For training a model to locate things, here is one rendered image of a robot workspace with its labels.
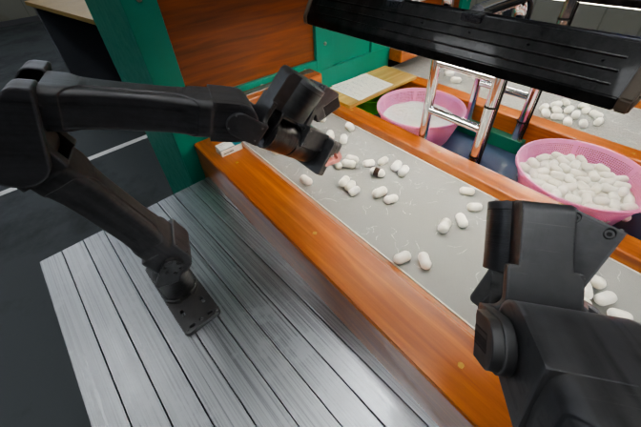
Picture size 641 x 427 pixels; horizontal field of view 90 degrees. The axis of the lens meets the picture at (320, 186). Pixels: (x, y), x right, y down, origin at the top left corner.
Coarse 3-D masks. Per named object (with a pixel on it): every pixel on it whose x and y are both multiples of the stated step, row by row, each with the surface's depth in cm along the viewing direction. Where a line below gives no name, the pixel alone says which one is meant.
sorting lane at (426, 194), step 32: (320, 128) 97; (288, 160) 85; (416, 160) 83; (320, 192) 75; (416, 192) 74; (448, 192) 73; (480, 192) 73; (352, 224) 67; (384, 224) 66; (416, 224) 66; (480, 224) 65; (384, 256) 60; (416, 256) 60; (448, 256) 60; (480, 256) 59; (448, 288) 55; (608, 288) 53; (640, 288) 53; (640, 320) 49
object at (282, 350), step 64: (192, 192) 88; (64, 256) 73; (128, 256) 72; (192, 256) 71; (256, 256) 70; (64, 320) 61; (128, 320) 60; (256, 320) 59; (320, 320) 59; (128, 384) 52; (192, 384) 52; (256, 384) 51; (320, 384) 51; (384, 384) 50
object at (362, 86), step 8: (352, 80) 113; (360, 80) 113; (368, 80) 113; (376, 80) 112; (336, 88) 109; (344, 88) 109; (352, 88) 108; (360, 88) 108; (368, 88) 108; (376, 88) 108; (384, 88) 107; (352, 96) 104; (360, 96) 103
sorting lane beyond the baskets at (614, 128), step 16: (416, 64) 133; (448, 80) 119; (464, 80) 118; (480, 96) 108; (512, 96) 107; (544, 96) 106; (560, 96) 105; (608, 112) 96; (640, 112) 95; (576, 128) 91; (592, 128) 90; (608, 128) 90; (624, 128) 90; (640, 128) 89; (624, 144) 84; (640, 144) 84
